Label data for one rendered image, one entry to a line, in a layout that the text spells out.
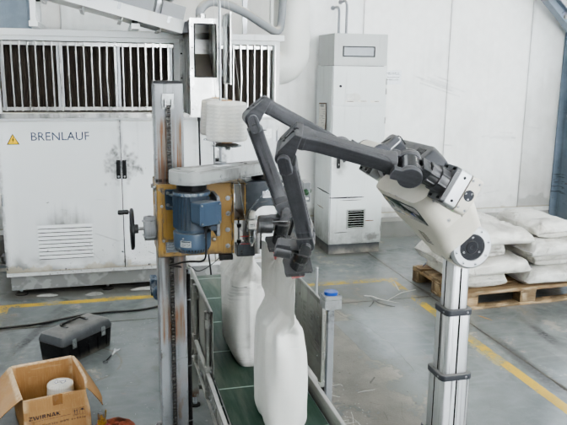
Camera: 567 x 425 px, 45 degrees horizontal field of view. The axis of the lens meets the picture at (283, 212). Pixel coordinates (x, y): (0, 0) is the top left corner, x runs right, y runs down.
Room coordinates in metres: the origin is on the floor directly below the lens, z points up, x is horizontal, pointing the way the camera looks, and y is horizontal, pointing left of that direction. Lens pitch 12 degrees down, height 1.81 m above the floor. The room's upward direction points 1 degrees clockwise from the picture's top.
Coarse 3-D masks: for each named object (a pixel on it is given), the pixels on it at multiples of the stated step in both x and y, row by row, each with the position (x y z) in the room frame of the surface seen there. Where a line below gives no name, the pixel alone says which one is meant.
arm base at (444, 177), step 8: (432, 168) 2.04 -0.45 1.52; (440, 168) 2.06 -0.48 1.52; (448, 168) 2.09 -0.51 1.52; (456, 168) 2.05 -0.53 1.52; (432, 176) 2.03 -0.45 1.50; (440, 176) 2.04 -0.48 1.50; (448, 176) 2.04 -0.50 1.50; (456, 176) 2.04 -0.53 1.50; (424, 184) 2.06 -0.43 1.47; (432, 184) 2.04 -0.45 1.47; (440, 184) 2.03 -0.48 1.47; (448, 184) 2.04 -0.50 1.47; (432, 192) 2.09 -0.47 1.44; (440, 192) 2.05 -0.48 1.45; (448, 192) 2.04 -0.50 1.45; (440, 200) 2.03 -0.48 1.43
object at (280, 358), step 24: (264, 264) 2.85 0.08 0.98; (264, 288) 2.84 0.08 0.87; (288, 288) 2.47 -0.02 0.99; (264, 312) 2.66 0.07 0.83; (288, 312) 2.47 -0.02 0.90; (264, 336) 2.51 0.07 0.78; (288, 336) 2.46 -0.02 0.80; (264, 360) 2.49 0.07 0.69; (288, 360) 2.43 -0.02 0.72; (264, 384) 2.48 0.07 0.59; (288, 384) 2.42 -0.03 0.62; (264, 408) 2.50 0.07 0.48; (288, 408) 2.42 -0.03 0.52
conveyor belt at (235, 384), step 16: (208, 288) 4.30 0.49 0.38; (224, 352) 3.26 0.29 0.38; (224, 368) 3.08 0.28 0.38; (240, 368) 3.09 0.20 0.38; (224, 384) 2.91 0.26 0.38; (240, 384) 2.91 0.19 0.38; (224, 400) 2.75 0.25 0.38; (240, 400) 2.76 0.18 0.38; (240, 416) 2.62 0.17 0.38; (256, 416) 2.62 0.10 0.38; (320, 416) 2.62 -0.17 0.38
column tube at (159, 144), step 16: (160, 96) 2.83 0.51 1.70; (176, 96) 2.85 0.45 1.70; (160, 112) 2.83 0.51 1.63; (176, 112) 2.85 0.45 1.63; (160, 128) 2.83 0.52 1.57; (176, 128) 2.85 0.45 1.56; (160, 144) 2.83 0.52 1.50; (176, 144) 2.85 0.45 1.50; (160, 160) 2.83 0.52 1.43; (176, 160) 2.85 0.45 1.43; (160, 176) 2.83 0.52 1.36; (176, 256) 2.84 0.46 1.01; (160, 272) 2.83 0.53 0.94; (176, 272) 2.84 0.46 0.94; (160, 288) 2.83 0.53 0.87; (176, 288) 2.84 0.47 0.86; (160, 304) 2.83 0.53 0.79; (176, 304) 2.84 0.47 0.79; (160, 320) 2.83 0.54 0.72; (176, 320) 2.84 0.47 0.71; (160, 336) 2.83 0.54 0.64; (176, 336) 2.84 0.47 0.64; (160, 352) 2.83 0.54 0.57; (176, 352) 2.84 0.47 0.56; (160, 368) 2.84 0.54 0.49; (176, 368) 2.84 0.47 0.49; (160, 384) 2.87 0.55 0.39; (176, 384) 2.84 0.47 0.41; (160, 400) 2.90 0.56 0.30; (160, 416) 2.92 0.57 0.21
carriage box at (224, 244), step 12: (156, 192) 2.77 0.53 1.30; (216, 192) 2.83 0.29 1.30; (228, 192) 2.85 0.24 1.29; (228, 204) 2.85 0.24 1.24; (156, 216) 2.82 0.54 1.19; (168, 216) 2.78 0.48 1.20; (228, 216) 2.85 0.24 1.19; (168, 228) 2.78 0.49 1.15; (228, 228) 2.85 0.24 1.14; (156, 240) 2.84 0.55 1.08; (168, 240) 2.78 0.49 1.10; (216, 240) 2.83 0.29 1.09; (228, 240) 2.85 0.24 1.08; (180, 252) 2.79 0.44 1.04; (204, 252) 2.82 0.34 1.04; (216, 252) 2.83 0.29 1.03; (228, 252) 2.85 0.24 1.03
